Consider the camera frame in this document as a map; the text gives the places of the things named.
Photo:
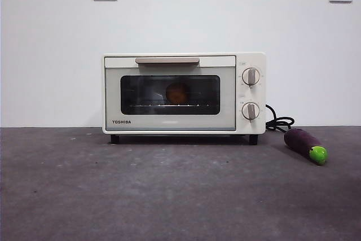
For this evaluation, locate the brown potato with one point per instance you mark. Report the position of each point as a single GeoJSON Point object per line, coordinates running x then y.
{"type": "Point", "coordinates": [177, 93]}

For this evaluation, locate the small oven control knob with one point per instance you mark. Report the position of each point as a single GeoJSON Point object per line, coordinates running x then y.
{"type": "Point", "coordinates": [250, 110]}

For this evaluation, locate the large oven control knob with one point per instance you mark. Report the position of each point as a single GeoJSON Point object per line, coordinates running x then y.
{"type": "Point", "coordinates": [251, 76]}

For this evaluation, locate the cream toaster oven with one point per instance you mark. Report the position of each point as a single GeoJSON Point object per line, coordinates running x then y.
{"type": "Point", "coordinates": [253, 57]}

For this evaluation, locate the purple eggplant with green stem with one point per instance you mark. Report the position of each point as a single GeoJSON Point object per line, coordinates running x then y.
{"type": "Point", "coordinates": [300, 141]}

